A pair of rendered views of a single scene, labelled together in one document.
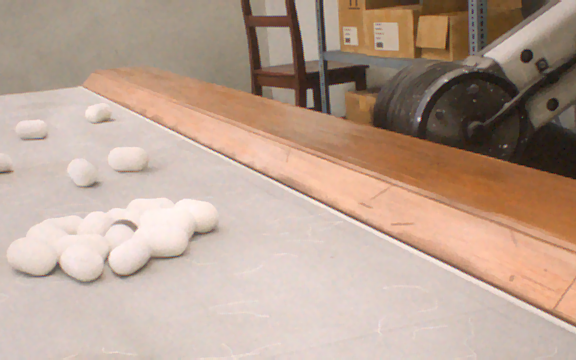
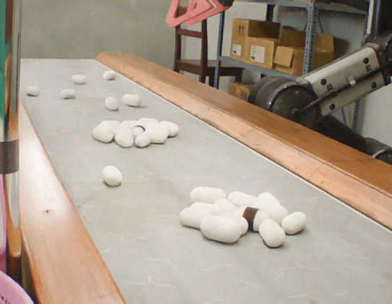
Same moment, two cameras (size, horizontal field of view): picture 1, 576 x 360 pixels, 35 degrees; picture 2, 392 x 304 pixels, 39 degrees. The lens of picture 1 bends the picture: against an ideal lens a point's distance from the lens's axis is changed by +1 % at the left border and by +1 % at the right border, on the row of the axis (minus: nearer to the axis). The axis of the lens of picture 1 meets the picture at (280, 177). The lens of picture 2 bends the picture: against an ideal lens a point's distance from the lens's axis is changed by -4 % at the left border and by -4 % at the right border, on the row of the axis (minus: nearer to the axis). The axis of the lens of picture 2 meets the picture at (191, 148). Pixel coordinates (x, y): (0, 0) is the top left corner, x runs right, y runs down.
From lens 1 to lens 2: 0.29 m
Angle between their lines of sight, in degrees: 3
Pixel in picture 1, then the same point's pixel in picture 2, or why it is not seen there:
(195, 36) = (143, 35)
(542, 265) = (307, 164)
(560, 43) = (339, 79)
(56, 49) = (62, 32)
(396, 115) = (260, 99)
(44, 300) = (110, 151)
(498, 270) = (291, 165)
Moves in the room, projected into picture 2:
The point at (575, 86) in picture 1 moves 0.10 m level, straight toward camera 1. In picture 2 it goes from (343, 100) to (341, 106)
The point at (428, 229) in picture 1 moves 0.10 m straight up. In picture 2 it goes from (267, 148) to (275, 77)
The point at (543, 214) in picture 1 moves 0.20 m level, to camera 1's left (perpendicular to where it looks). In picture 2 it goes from (312, 147) to (164, 136)
